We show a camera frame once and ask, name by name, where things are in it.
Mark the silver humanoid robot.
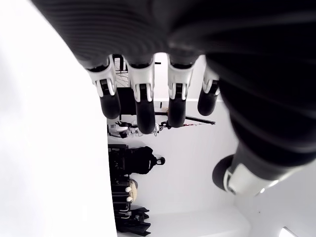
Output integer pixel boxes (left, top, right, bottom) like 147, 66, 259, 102
108, 120, 161, 139

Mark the beige bag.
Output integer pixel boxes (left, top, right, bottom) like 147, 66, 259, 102
127, 179, 138, 202

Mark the black tripod stand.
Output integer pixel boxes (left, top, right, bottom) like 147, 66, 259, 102
153, 112, 216, 129

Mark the black chair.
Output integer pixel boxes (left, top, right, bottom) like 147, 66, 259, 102
108, 144, 129, 178

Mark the black cabinet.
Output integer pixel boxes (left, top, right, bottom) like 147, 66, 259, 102
116, 87, 138, 117

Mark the seated person in black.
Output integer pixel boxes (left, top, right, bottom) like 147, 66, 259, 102
127, 146, 166, 175

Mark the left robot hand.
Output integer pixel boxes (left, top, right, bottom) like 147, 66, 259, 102
29, 0, 316, 196

